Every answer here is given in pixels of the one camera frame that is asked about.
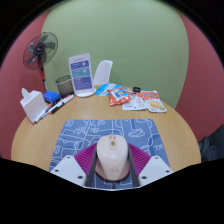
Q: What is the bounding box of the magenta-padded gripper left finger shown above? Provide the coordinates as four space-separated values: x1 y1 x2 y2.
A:
49 142 98 188

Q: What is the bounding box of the black red standing fan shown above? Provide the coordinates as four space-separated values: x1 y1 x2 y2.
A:
22 31 59 83

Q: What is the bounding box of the white tissue box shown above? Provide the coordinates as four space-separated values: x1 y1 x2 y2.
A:
19 87 48 124

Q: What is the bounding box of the white blue sign stand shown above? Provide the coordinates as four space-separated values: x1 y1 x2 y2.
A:
68 52 97 98

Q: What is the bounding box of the orange white snack packet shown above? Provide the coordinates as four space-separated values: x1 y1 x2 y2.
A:
141 90 168 114

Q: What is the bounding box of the red-capped whiteboard marker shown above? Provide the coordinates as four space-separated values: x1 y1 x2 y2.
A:
48 94 76 115
33 102 54 125

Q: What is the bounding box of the red snack packet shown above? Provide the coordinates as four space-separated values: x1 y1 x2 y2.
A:
107 86 133 107

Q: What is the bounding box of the pale pink computer mouse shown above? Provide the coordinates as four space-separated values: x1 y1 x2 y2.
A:
94 134 131 182

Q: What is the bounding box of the blue patterned mouse pad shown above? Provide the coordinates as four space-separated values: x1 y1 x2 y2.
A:
49 118 171 190

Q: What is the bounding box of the white plastic chair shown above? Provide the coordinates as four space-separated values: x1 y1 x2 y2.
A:
92 59 114 87

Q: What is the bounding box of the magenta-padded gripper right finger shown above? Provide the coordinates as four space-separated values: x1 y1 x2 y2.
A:
127 142 174 188

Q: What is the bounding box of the dark mesh pen cup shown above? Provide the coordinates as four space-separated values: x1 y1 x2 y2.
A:
55 74 75 99

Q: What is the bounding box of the blue whiteboard eraser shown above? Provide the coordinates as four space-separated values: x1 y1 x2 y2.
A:
42 90 62 104

